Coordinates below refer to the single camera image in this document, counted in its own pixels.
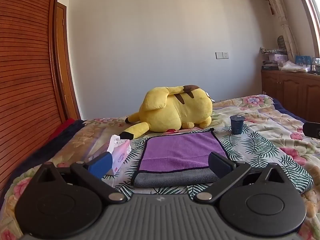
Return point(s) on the wooden window frame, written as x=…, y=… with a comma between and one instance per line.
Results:
x=308, y=17

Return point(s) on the floral bedspread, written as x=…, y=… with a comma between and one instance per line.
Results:
x=262, y=112

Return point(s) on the purple towel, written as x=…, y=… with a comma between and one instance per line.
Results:
x=180, y=152

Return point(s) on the wooden cabinet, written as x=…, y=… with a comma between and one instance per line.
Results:
x=290, y=92

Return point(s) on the dark blue blanket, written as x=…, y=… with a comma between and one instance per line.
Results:
x=50, y=145

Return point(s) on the yellow plush toy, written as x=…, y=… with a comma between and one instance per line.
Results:
x=175, y=110

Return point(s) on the patterned curtain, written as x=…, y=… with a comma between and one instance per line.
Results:
x=280, y=10

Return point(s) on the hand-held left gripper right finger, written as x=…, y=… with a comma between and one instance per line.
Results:
x=220, y=166

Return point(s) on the leaf print cloth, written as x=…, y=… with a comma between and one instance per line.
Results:
x=260, y=150

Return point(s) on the grey towel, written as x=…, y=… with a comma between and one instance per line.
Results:
x=170, y=180

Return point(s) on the dark blue cup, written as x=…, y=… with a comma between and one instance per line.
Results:
x=237, y=125

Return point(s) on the blue box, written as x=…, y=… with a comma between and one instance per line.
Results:
x=303, y=59

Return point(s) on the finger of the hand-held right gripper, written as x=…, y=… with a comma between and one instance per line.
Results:
x=312, y=130

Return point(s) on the patterned fan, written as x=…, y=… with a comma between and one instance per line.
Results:
x=281, y=42

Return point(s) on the white wall socket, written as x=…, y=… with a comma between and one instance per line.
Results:
x=226, y=55

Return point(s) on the pink tissue box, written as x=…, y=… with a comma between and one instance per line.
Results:
x=122, y=155

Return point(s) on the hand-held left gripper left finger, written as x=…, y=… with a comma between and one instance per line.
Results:
x=101, y=167

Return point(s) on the red cloth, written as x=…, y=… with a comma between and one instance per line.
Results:
x=62, y=127

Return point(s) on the white wall switch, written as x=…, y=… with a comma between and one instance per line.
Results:
x=219, y=55

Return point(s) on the small white bottle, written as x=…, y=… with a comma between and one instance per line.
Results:
x=312, y=69

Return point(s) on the clear plastic bag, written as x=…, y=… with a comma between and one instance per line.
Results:
x=292, y=67

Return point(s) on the slatted wooden wardrobe door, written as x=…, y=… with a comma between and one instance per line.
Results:
x=25, y=80

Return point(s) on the stack of boxes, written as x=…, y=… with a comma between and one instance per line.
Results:
x=272, y=58

